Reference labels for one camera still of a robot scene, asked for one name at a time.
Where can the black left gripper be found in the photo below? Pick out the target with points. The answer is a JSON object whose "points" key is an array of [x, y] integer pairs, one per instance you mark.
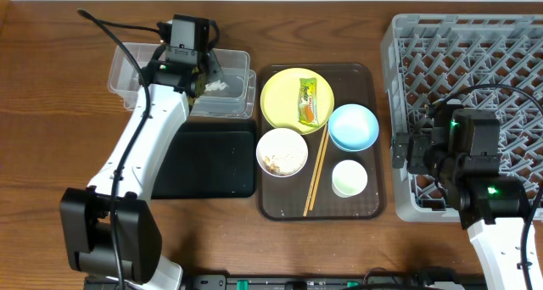
{"points": [[204, 74]]}

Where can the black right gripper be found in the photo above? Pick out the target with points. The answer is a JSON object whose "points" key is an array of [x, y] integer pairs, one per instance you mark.
{"points": [[401, 150]]}

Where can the white tissue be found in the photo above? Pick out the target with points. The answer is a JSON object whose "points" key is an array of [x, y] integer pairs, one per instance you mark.
{"points": [[215, 86]]}

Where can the light blue bowl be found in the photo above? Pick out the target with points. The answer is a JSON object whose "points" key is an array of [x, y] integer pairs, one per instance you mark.
{"points": [[353, 127]]}

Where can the pale green cup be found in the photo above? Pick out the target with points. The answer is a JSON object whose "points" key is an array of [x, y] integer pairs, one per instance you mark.
{"points": [[349, 178]]}

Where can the green snack wrapper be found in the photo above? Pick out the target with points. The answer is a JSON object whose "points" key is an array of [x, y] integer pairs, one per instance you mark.
{"points": [[308, 102]]}

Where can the pink bowl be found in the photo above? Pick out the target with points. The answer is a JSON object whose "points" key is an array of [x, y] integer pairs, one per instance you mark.
{"points": [[279, 139]]}

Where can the rice and food scraps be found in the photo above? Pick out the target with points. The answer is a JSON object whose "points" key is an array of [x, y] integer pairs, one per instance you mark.
{"points": [[284, 162]]}

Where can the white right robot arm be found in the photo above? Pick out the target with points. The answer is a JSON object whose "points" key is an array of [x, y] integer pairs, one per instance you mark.
{"points": [[461, 154]]}

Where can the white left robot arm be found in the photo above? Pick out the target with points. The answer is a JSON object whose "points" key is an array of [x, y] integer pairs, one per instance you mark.
{"points": [[108, 227]]}

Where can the black waste tray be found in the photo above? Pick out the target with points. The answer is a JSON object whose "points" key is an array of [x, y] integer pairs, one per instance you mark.
{"points": [[209, 159]]}

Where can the grey dishwasher rack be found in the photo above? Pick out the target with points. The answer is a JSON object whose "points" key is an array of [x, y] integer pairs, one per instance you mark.
{"points": [[427, 56]]}

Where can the clear plastic bin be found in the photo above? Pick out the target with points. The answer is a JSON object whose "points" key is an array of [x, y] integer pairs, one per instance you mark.
{"points": [[234, 102]]}

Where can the yellow plate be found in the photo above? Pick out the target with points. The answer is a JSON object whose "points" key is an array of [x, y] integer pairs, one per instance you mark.
{"points": [[279, 100]]}

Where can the wooden chopstick right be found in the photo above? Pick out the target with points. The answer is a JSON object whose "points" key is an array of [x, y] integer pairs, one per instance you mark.
{"points": [[319, 168]]}

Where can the wooden chopstick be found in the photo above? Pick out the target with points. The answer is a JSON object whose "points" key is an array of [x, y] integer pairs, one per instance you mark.
{"points": [[313, 176], [319, 168]]}

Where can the wooden chopstick left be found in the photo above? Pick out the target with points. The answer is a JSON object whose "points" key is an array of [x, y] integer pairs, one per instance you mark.
{"points": [[313, 176]]}

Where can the brown serving tray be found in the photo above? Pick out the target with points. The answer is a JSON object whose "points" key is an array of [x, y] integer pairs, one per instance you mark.
{"points": [[283, 199]]}

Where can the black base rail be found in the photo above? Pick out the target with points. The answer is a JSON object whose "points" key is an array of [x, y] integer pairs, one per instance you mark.
{"points": [[376, 278]]}

